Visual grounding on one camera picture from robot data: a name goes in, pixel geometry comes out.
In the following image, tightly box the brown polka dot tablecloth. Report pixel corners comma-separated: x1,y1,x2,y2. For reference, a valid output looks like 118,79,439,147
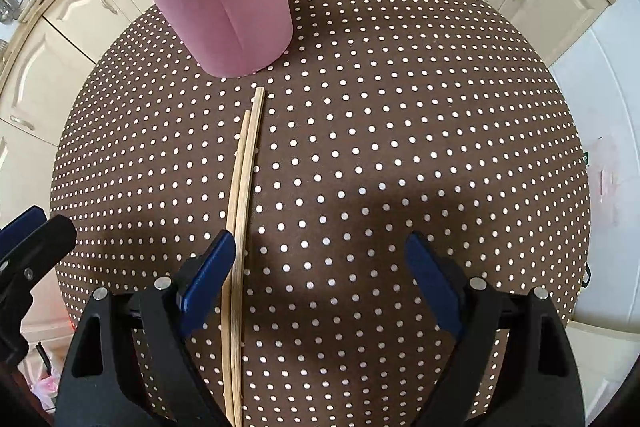
51,0,590,426

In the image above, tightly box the wooden chopstick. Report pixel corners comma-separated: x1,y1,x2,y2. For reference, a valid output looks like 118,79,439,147
230,87,266,426
220,108,253,423

